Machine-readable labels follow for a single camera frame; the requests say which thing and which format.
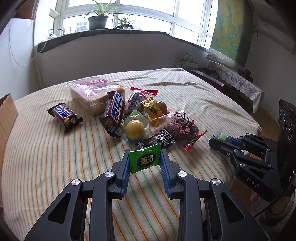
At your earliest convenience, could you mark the small green jelly cup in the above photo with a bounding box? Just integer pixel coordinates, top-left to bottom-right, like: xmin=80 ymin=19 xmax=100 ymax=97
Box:
xmin=214 ymin=128 xmax=230 ymax=142

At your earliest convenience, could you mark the red-edged bag of dates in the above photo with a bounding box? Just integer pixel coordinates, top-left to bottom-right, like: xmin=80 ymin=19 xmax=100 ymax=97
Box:
xmin=152 ymin=110 xmax=207 ymax=152

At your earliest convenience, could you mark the black patterned snack packet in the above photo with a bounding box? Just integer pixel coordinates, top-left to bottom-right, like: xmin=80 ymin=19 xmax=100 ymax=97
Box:
xmin=136 ymin=128 xmax=176 ymax=149

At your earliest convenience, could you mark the brown braised egg pack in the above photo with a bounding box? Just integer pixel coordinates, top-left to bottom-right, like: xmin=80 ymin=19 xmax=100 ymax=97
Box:
xmin=157 ymin=101 xmax=174 ymax=115

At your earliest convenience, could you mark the green snack sachet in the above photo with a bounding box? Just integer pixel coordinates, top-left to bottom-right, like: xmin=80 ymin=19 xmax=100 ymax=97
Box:
xmin=129 ymin=144 xmax=161 ymax=174

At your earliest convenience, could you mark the yellow candy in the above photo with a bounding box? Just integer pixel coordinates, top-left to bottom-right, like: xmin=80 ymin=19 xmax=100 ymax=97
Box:
xmin=140 ymin=96 xmax=164 ymax=127

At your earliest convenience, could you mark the yellow jelly cup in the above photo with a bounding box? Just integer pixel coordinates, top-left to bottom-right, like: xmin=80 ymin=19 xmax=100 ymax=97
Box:
xmin=121 ymin=111 xmax=149 ymax=144

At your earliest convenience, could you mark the small Snickers bar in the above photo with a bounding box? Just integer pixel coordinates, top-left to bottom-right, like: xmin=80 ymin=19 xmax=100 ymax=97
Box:
xmin=47 ymin=102 xmax=83 ymax=134

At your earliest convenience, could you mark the red clear bag of nuts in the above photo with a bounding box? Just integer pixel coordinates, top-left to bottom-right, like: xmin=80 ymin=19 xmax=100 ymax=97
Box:
xmin=125 ymin=87 xmax=158 ymax=118

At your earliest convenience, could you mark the large Snickers bar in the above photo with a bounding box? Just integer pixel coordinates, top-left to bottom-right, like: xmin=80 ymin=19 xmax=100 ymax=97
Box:
xmin=99 ymin=91 xmax=125 ymax=138

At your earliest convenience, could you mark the lace cloth covered cabinet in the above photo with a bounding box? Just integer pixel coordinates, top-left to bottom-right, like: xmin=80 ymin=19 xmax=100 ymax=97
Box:
xmin=207 ymin=61 xmax=264 ymax=113

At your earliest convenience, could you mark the dark object on cabinet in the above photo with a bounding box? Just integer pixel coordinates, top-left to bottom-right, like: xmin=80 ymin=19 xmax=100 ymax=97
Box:
xmin=238 ymin=69 xmax=253 ymax=83

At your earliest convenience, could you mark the dark wooden side table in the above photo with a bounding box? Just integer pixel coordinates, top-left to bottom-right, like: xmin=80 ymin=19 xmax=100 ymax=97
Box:
xmin=188 ymin=68 xmax=236 ymax=99

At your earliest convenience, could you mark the striped bed sheet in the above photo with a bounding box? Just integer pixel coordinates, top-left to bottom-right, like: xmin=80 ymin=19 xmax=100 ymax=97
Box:
xmin=1 ymin=68 xmax=260 ymax=240

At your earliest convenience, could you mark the green patterned bag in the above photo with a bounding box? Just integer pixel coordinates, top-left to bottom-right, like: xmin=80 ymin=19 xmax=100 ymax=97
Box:
xmin=174 ymin=53 xmax=199 ymax=70

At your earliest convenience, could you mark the cardboard box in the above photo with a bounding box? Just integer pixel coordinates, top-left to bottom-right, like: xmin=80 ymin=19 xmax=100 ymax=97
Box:
xmin=0 ymin=93 xmax=18 ymax=176

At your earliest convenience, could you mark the bagged sliced bread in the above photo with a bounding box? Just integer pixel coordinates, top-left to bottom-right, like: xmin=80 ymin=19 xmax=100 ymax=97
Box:
xmin=66 ymin=76 xmax=125 ymax=116

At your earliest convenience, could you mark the small potted plant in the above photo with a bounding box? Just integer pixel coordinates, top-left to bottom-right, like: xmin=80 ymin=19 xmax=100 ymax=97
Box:
xmin=113 ymin=15 xmax=134 ymax=31

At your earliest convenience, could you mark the dark windowsill cover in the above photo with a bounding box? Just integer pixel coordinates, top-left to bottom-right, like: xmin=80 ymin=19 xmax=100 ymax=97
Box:
xmin=37 ymin=29 xmax=208 ymax=53

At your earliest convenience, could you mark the potted spider plant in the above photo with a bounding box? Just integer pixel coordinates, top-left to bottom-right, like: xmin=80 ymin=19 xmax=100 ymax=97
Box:
xmin=87 ymin=0 xmax=113 ymax=30

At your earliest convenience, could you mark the wall map poster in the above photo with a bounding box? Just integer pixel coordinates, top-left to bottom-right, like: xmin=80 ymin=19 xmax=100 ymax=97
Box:
xmin=207 ymin=0 xmax=253 ymax=69

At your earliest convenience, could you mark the white cable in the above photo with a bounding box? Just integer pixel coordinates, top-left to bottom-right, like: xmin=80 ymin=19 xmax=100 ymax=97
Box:
xmin=8 ymin=21 xmax=50 ymax=67

